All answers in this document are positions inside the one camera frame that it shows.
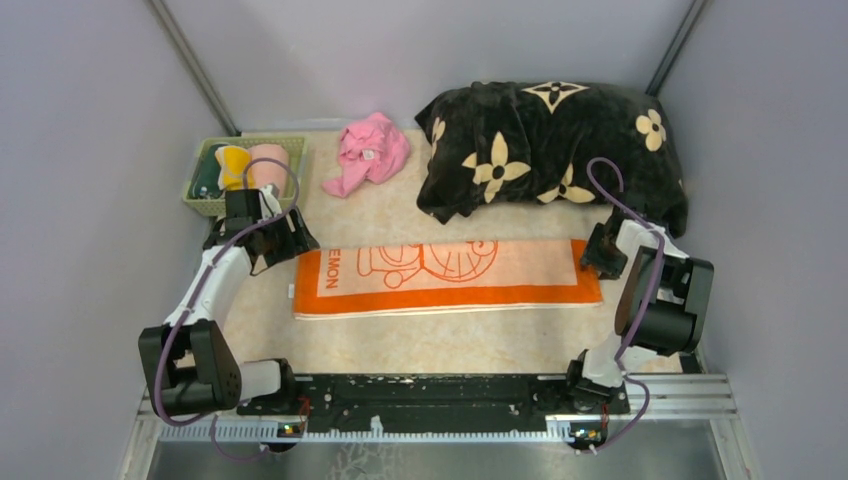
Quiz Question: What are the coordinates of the pink towel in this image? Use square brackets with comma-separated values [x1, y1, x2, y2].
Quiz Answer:
[322, 112, 411, 198]

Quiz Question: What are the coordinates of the black floral pillow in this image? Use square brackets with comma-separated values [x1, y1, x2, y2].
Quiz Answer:
[415, 81, 689, 238]

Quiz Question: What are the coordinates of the grey yellow duck towel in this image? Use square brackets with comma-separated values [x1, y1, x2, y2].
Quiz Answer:
[214, 145, 255, 191]

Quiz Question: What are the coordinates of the rolled peach towel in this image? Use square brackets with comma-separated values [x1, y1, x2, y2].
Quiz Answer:
[248, 143, 290, 195]

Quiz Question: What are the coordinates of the orange peach towel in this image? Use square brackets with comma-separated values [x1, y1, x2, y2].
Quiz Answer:
[293, 239, 603, 320]

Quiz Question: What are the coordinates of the green plastic basket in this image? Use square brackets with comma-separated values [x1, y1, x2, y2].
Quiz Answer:
[182, 135, 307, 217]

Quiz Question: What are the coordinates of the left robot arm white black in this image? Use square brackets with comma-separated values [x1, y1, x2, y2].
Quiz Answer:
[138, 185, 319, 426]

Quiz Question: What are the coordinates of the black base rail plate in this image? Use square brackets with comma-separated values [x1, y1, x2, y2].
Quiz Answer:
[237, 374, 631, 434]

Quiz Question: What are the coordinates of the rolled dark green towel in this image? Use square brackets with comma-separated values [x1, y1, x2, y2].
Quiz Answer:
[188, 142, 227, 200]

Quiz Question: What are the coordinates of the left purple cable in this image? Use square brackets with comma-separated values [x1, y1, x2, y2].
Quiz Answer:
[152, 156, 301, 462]

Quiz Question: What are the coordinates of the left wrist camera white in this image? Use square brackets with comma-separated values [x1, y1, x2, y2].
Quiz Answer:
[259, 184, 282, 220]

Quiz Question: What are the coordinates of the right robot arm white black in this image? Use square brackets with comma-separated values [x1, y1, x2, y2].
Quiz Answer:
[563, 219, 714, 413]

